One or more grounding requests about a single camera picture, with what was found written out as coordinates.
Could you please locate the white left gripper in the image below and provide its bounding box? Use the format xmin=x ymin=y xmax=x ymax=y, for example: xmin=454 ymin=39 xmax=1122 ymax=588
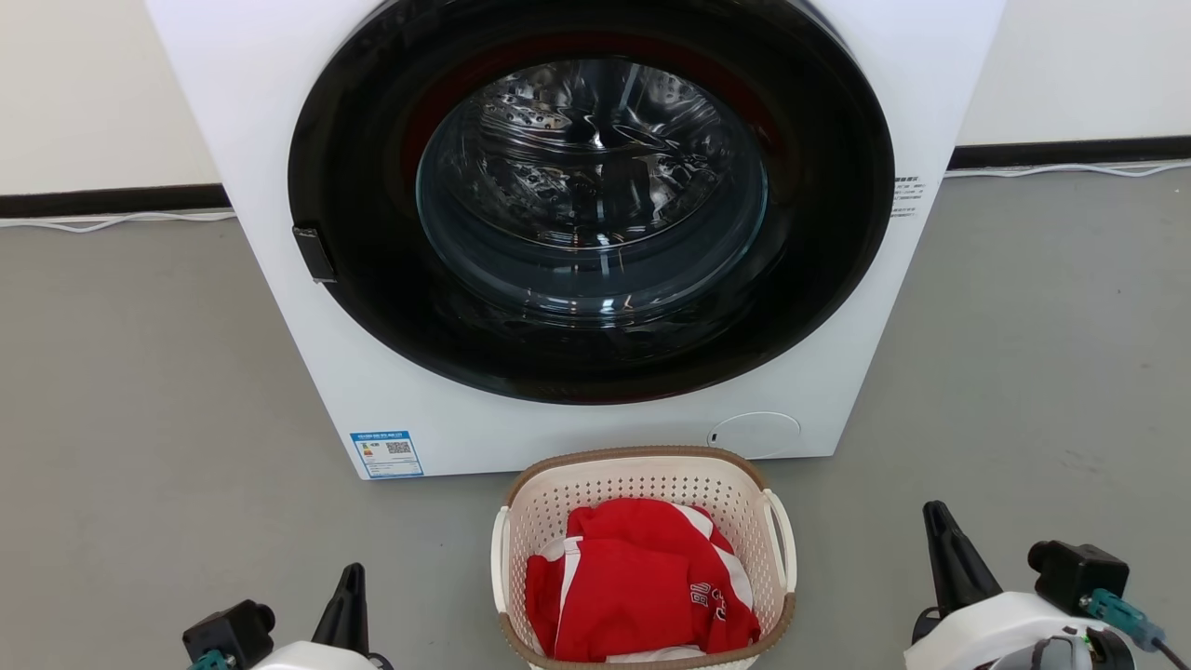
xmin=251 ymin=563 xmax=392 ymax=670

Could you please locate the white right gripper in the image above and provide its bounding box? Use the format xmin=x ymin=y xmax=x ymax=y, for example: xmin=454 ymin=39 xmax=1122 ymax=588
xmin=904 ymin=501 xmax=1136 ymax=670

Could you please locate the cream plastic laundry basket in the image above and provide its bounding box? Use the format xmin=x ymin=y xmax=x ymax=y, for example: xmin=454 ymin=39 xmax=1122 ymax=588
xmin=490 ymin=446 xmax=798 ymax=670

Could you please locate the blue energy label sticker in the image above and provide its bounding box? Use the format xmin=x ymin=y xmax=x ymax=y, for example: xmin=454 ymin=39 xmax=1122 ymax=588
xmin=350 ymin=430 xmax=425 ymax=480

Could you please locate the round white filter cover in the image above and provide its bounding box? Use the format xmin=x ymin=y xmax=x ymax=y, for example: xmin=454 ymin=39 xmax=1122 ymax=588
xmin=707 ymin=412 xmax=802 ymax=460

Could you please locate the red white-striped garment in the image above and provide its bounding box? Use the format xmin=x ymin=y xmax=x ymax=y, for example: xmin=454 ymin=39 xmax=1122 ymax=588
xmin=525 ymin=498 xmax=761 ymax=663

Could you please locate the white garment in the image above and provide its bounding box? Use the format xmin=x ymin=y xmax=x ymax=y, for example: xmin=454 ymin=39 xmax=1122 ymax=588
xmin=605 ymin=645 xmax=705 ymax=663

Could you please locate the black round washer door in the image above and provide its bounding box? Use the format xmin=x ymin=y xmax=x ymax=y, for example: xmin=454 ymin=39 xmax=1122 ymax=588
xmin=288 ymin=0 xmax=896 ymax=406

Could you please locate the small printed text sticker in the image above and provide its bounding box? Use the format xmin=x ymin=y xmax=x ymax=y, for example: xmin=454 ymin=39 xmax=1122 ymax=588
xmin=890 ymin=174 xmax=929 ymax=220

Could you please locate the white front-load washing machine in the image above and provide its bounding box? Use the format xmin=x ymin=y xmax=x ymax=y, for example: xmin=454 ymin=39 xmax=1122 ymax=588
xmin=144 ymin=0 xmax=1008 ymax=481

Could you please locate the teal plug right camera cable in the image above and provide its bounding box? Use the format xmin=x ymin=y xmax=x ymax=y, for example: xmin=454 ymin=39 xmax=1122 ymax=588
xmin=1082 ymin=588 xmax=1191 ymax=670

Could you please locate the black door handle latch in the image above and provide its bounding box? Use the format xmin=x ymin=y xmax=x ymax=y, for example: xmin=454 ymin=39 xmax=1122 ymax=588
xmin=292 ymin=226 xmax=338 ymax=284

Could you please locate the white floor cable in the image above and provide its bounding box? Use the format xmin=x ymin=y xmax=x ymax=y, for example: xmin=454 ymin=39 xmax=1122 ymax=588
xmin=944 ymin=160 xmax=1191 ymax=179
xmin=0 ymin=210 xmax=236 ymax=234

